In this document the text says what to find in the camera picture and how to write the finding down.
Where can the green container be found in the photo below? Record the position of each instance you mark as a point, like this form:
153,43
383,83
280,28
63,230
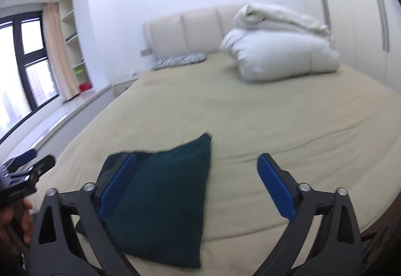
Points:
79,71

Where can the beige padded headboard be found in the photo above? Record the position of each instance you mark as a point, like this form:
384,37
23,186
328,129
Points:
188,31

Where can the white wardrobe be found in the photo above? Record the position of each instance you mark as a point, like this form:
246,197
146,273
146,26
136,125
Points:
347,28

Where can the white built-in shelf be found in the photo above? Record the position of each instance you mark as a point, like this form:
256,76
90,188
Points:
67,22

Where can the bed with beige sheet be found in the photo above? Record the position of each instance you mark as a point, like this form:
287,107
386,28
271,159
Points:
250,122

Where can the person's left hand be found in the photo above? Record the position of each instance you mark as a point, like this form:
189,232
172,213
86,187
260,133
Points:
23,226

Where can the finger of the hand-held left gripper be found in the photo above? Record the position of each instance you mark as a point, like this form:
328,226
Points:
26,155
44,166

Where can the zebra print pillow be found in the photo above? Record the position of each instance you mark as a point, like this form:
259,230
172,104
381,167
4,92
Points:
178,60

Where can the beige curtain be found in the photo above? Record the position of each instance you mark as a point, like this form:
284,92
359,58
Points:
58,53

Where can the white window bench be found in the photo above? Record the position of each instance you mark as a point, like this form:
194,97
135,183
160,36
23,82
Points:
62,113

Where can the wall socket panel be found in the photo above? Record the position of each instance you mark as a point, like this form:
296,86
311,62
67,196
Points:
146,52

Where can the red container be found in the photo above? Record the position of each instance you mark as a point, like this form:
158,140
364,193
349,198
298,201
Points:
85,87

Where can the dark green sweater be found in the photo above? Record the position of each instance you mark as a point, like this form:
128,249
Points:
166,194

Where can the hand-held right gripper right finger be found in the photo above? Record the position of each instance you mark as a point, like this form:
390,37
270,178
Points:
275,185

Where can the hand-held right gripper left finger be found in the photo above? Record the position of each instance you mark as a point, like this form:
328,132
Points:
117,185

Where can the black framed window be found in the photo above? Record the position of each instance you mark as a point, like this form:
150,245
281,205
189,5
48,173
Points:
31,31

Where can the white folded duvet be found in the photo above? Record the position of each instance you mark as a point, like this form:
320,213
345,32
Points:
275,53

